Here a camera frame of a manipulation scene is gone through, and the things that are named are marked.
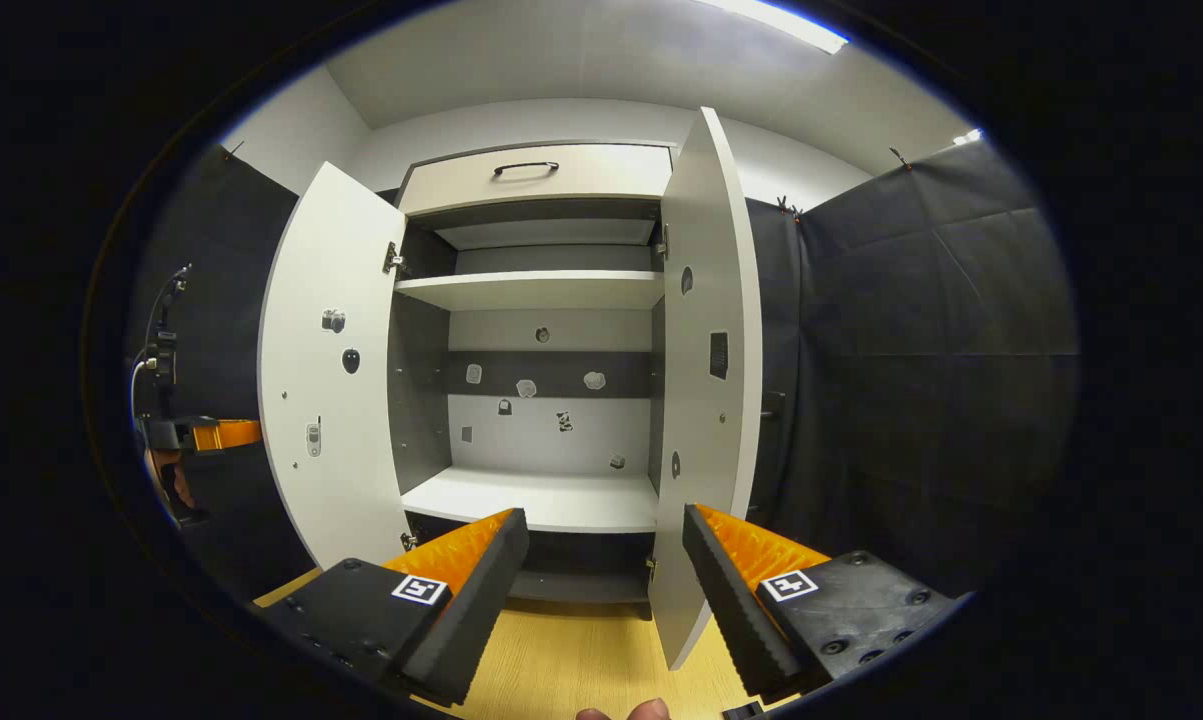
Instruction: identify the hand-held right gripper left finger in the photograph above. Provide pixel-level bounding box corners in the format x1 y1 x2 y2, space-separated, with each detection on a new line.
256 507 530 706

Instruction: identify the beige cabinet door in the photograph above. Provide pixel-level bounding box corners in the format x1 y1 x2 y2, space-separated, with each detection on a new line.
258 161 414 571
648 106 764 671

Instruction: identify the beige double-door shoe cabinet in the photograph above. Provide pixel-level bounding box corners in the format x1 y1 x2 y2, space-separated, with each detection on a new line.
386 140 677 621

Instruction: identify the white cabinet shelf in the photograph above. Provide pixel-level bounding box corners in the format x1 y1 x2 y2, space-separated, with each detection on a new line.
393 270 665 311
401 465 659 534

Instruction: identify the long ceiling light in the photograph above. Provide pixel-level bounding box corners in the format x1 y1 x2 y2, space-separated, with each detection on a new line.
696 0 850 55

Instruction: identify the beige cabinet drawer front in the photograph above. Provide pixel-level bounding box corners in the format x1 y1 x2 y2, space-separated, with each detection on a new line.
398 143 674 216

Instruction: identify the black backdrop cloth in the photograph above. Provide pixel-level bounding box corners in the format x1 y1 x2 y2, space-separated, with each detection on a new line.
126 140 1080 601

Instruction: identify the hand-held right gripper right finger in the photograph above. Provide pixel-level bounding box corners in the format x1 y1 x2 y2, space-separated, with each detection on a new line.
681 503 974 701

